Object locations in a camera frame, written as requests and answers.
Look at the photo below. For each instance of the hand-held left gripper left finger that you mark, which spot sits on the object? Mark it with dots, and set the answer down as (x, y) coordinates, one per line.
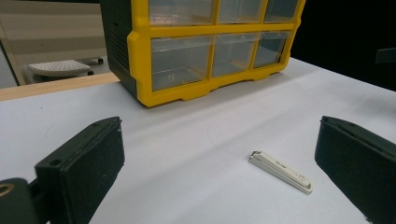
(84, 168)

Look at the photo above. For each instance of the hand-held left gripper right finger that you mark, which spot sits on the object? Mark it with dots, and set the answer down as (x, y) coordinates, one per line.
(358, 161)

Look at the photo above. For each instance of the white nail clipper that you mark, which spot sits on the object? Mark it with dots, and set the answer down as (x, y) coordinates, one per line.
(281, 171)

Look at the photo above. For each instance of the yellow drawer organizer cabinet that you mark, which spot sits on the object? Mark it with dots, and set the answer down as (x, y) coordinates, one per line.
(199, 49)

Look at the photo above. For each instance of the white perforated stool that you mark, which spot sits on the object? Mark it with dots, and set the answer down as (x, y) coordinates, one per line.
(59, 67)

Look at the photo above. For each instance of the clear plastic drawer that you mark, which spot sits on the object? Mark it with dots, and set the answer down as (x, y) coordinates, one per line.
(269, 49)
(180, 11)
(179, 62)
(280, 9)
(241, 10)
(233, 54)

